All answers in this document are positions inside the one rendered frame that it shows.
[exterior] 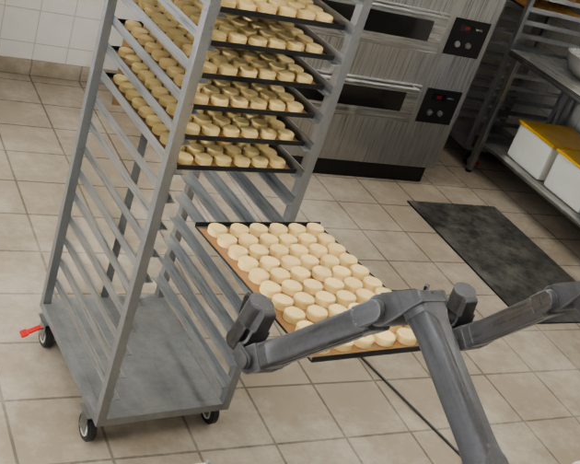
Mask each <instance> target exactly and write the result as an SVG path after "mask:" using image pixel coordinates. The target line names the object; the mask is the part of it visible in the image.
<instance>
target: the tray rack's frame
mask: <svg viewBox="0 0 580 464"><path fill-rule="evenodd" d="M117 1H118V0H104V5H103V9H102V13H101V18H100V22H99V30H98V35H97V39H96V43H95V48H94V52H93V56H92V61H91V66H90V69H89V74H88V79H87V86H86V91H85V96H84V99H83V104H82V109H81V113H80V117H79V122H78V126H77V130H76V135H75V143H74V147H73V152H72V156H71V160H70V165H69V169H68V173H67V178H66V183H65V187H64V195H63V199H62V203H61V208H60V213H59V217H58V221H57V226H56V230H55V234H54V239H53V244H52V251H51V256H50V260H49V264H48V269H47V273H46V277H45V282H44V287H43V291H42V295H41V303H40V307H41V310H42V312H43V313H39V315H40V317H41V323H42V325H43V327H44V329H41V330H39V335H40V337H41V340H42V341H43V337H44V333H45V329H46V326H50V329H51V331H52V334H53V336H54V338H55V340H56V342H57V344H58V346H59V348H60V350H61V353H62V355H63V357H64V360H65V362H66V364H67V366H68V368H69V370H70V372H71V375H72V377H73V379H74V381H75V383H76V386H77V388H78V390H79V392H80V394H81V396H82V399H83V401H84V402H81V403H79V404H80V406H81V408H82V413H81V417H80V421H79V426H80V428H81V430H82V432H83V435H84V434H85V431H86V428H87V421H88V420H89V419H92V420H93V419H94V415H95V411H96V409H97V405H98V401H99V394H100V392H101V388H102V384H103V383H102V381H101V379H100V377H99V374H98V371H97V369H96V368H95V366H94V364H93V362H92V360H91V358H90V356H89V354H88V352H87V349H86V347H85V345H84V344H83V342H82V340H81V338H80V336H79V334H78V332H77V330H76V328H75V325H74V323H73V321H72V320H71V318H70V316H69V314H68V312H67V310H66V307H65V305H64V302H63V300H62V299H61V298H52V295H53V291H54V287H55V283H56V278H57V273H58V270H59V265H60V261H61V257H62V253H63V248H64V241H65V236H66V232H67V228H68V224H69V219H70V215H71V211H72V206H73V202H74V198H75V190H76V186H77V182H78V178H79V173H80V169H81V165H82V160H83V156H84V152H85V148H86V143H87V136H88V131H89V127H90V123H91V119H92V114H93V110H94V106H95V101H96V97H97V93H98V89H99V81H100V77H101V73H102V68H103V64H104V60H105V55H106V51H107V47H108V43H109V38H110V31H111V26H112V22H113V18H114V14H115V9H116V5H117ZM101 297H102V299H103V301H104V303H105V305H106V306H107V308H108V310H109V312H110V314H111V315H112V317H113V319H114V321H115V323H116V325H117V326H118V325H119V321H120V318H121V314H120V312H119V311H118V309H117V308H116V306H115V304H114V303H113V301H112V299H111V297H110V296H109V293H108V291H107V289H106V287H105V286H104V285H103V288H102V292H101ZM140 297H141V299H142V300H143V302H144V304H145V306H146V307H142V308H137V309H136V312H135V315H134V319H133V321H134V323H135V325H136V327H137V328H138V330H139V331H138V332H130V335H129V339H128V342H127V344H128V346H129V348H130V350H131V352H132V354H133V355H125V356H123V359H122V365H121V368H122V370H123V372H124V374H125V375H126V378H118V379H117V382H116V386H115V389H116V391H117V393H118V395H119V397H120V400H112V401H111V403H110V408H109V412H108V416H107V419H106V422H105V426H107V425H114V424H121V423H133V422H141V421H147V420H155V419H161V418H168V417H175V416H181V415H188V414H195V413H202V412H204V414H205V416H206V417H208V414H209V412H215V411H221V408H222V405H223V403H222V401H221V400H220V396H221V393H222V389H221V388H220V386H219V384H218V383H217V381H216V380H215V377H214V376H213V374H212V373H211V371H210V369H209V368H208V366H207V365H206V363H205V362H204V360H203V359H202V357H201V356H200V354H199V352H198V351H197V349H196V348H195V346H194V344H193V343H192V341H191V339H190V337H189V336H188V334H187V333H186V331H185V330H184V329H183V327H182V326H181V324H180V322H179V320H178V319H177V317H176V316H175V314H174V312H173V311H172V309H171V308H170V306H169V304H168V302H167V301H166V299H165V297H164V295H163V294H162V292H161V290H160V289H159V287H158V286H157V288H156V291H155V293H154V294H141V295H140ZM69 298H70V300H71V302H72V304H73V306H74V308H75V311H76V313H77V315H78V317H79V318H80V320H81V322H82V324H83V326H84V328H85V330H86V332H87V335H88V337H89V339H90V340H91V342H92V344H93V346H94V348H95V350H96V352H97V354H98V356H99V359H100V361H101V363H102V364H103V366H104V368H105V370H107V366H108V363H109V360H108V358H107V356H106V355H105V353H104V351H103V350H102V348H101V346H100V344H99V341H98V339H97V337H96V335H95V333H94V331H93V330H92V328H91V326H90V324H89V322H88V320H87V317H86V315H85V314H84V312H83V310H82V308H81V307H80V305H79V303H78V301H77V299H76V297H69ZM85 299H86V301H87V303H88V305H89V307H90V309H91V310H92V312H93V314H94V316H95V318H96V320H97V322H98V324H99V326H100V328H101V329H102V331H103V333H104V335H105V337H106V339H107V341H108V343H109V345H110V348H111V349H112V346H113V343H114V337H113V335H112V333H111V331H110V328H109V327H108V325H107V323H106V321H105V319H104V318H103V316H102V314H101V313H100V311H99V308H98V306H97V304H96V302H95V301H94V299H93V297H92V296H85Z"/></svg>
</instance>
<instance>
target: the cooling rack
mask: <svg viewBox="0 0 580 464"><path fill-rule="evenodd" d="M507 1H508V0H506V1H505V5H504V7H503V10H502V12H501V14H500V17H499V18H498V21H497V23H496V25H495V28H494V30H493V34H494V32H495V30H496V27H497V25H498V23H499V20H500V18H501V15H502V14H503V12H504V9H505V6H506V3H507ZM534 2H535V0H528V2H527V4H526V7H525V9H524V11H523V14H522V16H521V18H520V19H519V22H518V24H517V26H516V30H515V32H514V34H513V37H512V39H511V40H510V43H509V45H508V47H507V49H506V52H505V55H504V58H503V60H502V62H501V63H500V66H499V68H498V70H497V73H496V75H495V77H494V79H493V82H492V84H491V87H490V89H489V91H488V93H487V96H486V98H485V100H484V102H483V104H482V106H481V110H480V112H479V114H478V117H477V119H476V121H475V122H473V121H466V120H460V119H458V116H459V114H460V112H461V109H462V107H463V105H464V102H465V100H466V98H467V96H468V94H469V91H470V88H471V85H472V83H473V81H474V78H475V76H476V75H477V72H478V70H479V68H480V65H481V62H482V59H483V57H484V55H485V53H486V51H487V49H488V46H489V44H490V42H491V39H492V37H493V34H492V36H491V38H490V40H489V42H488V44H487V47H486V49H485V51H484V54H483V56H482V58H481V61H480V63H479V66H478V68H477V71H476V73H475V75H474V77H473V79H472V81H471V84H470V87H469V90H468V92H467V94H466V97H465V98H464V100H463V103H462V105H461V107H460V110H459V112H458V116H457V118H456V120H455V122H454V124H453V127H452V129H451V131H450V134H449V135H451V136H452V137H453V138H454V139H455V140H456V141H457V142H458V143H459V144H460V145H462V146H463V147H464V148H465V149H466V150H469V151H468V152H471V153H472V150H473V148H474V146H475V145H476V142H477V140H478V138H479V135H476V133H477V132H478V131H480V132H481V130H482V128H483V125H484V123H481V121H482V119H483V117H484V115H485V112H486V111H487V109H488V107H489V104H490V102H491V100H492V97H493V94H494V92H495V90H496V88H497V86H498V84H499V81H500V79H501V77H502V75H503V72H504V70H505V67H506V65H507V63H508V61H509V58H510V55H508V54H509V52H510V50H511V49H512V50H514V48H515V46H516V42H517V40H518V38H519V35H520V33H521V31H522V29H523V27H524V25H525V23H526V21H527V18H528V15H529V13H530V10H531V8H532V7H533V4H534ZM470 130H471V131H470ZM468 132H470V133H468ZM490 133H498V134H505V135H512V134H510V133H509V132H508V131H507V130H506V129H505V128H504V127H500V126H497V125H493V127H492V129H491V131H490ZM512 136H513V135H512ZM512 142H513V140H508V139H502V138H495V137H489V136H488V137H487V139H486V141H485V143H487V144H496V145H511V144H512Z"/></svg>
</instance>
